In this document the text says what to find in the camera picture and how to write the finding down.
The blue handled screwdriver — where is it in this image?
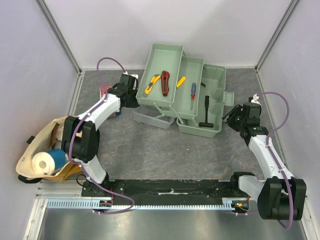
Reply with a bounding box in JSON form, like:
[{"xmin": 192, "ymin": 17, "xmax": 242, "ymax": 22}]
[{"xmin": 190, "ymin": 82, "xmax": 197, "ymax": 110}]

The yellow handled screwdriver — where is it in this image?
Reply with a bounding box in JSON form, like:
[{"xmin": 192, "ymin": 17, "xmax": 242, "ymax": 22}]
[{"xmin": 176, "ymin": 76, "xmax": 186, "ymax": 89}]

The translucent green tool box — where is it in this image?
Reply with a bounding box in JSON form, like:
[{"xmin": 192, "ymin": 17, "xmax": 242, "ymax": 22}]
[{"xmin": 133, "ymin": 43, "xmax": 234, "ymax": 138}]

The red black utility knife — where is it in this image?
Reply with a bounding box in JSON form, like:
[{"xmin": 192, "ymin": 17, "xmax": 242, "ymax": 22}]
[{"xmin": 161, "ymin": 70, "xmax": 170, "ymax": 97}]

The yellow utility knife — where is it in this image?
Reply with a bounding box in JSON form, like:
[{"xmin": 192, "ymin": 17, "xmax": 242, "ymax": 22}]
[{"xmin": 143, "ymin": 74, "xmax": 161, "ymax": 97}]

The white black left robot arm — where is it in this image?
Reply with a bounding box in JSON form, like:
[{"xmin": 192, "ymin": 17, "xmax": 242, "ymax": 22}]
[{"xmin": 61, "ymin": 72, "xmax": 139, "ymax": 197}]

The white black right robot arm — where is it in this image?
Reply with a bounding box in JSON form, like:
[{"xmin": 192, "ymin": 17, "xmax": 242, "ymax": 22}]
[{"xmin": 222, "ymin": 102, "xmax": 307, "ymax": 221}]

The red box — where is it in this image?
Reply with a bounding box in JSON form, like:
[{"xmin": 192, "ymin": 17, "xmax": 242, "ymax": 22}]
[{"xmin": 99, "ymin": 84, "xmax": 111, "ymax": 99}]

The white plastic package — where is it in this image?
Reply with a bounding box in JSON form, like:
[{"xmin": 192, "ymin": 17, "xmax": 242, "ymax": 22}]
[{"xmin": 55, "ymin": 124, "xmax": 64, "ymax": 141}]

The blue tape roll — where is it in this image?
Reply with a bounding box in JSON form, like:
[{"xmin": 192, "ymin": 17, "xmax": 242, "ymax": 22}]
[{"xmin": 47, "ymin": 148, "xmax": 68, "ymax": 173}]

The beige canvas tote bag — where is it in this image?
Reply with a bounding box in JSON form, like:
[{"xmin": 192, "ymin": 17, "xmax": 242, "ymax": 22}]
[{"xmin": 16, "ymin": 116, "xmax": 82, "ymax": 182}]

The white paper roll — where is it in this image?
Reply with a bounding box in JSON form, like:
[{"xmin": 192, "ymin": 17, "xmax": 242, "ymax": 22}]
[{"xmin": 31, "ymin": 151, "xmax": 55, "ymax": 175}]

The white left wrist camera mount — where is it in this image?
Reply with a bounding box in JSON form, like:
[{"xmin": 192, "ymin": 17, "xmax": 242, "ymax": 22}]
[{"xmin": 123, "ymin": 71, "xmax": 139, "ymax": 90}]

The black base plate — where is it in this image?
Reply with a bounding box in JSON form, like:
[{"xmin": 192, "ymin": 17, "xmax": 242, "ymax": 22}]
[{"xmin": 81, "ymin": 179, "xmax": 259, "ymax": 200}]

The aluminium frame post right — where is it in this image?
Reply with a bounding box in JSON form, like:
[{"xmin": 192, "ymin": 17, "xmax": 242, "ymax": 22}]
[{"xmin": 254, "ymin": 0, "xmax": 301, "ymax": 73}]

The aluminium frame post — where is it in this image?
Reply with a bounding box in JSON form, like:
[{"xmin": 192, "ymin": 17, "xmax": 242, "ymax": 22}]
[
  {"xmin": 254, "ymin": 0, "xmax": 301, "ymax": 73},
  {"xmin": 35, "ymin": 0, "xmax": 82, "ymax": 75}
]

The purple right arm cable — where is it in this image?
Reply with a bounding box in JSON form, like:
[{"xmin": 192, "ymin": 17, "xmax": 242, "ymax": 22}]
[{"xmin": 233, "ymin": 91, "xmax": 295, "ymax": 230}]

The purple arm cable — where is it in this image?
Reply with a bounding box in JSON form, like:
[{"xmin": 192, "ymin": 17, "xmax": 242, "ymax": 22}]
[
  {"xmin": 68, "ymin": 57, "xmax": 136, "ymax": 216},
  {"xmin": 233, "ymin": 91, "xmax": 295, "ymax": 230}
]

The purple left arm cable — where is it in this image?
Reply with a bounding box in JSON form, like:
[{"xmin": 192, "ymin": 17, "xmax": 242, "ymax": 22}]
[{"xmin": 68, "ymin": 57, "xmax": 136, "ymax": 216}]

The aluminium frame post left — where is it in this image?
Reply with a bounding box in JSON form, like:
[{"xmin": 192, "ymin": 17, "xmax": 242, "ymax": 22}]
[{"xmin": 35, "ymin": 0, "xmax": 82, "ymax": 75}]

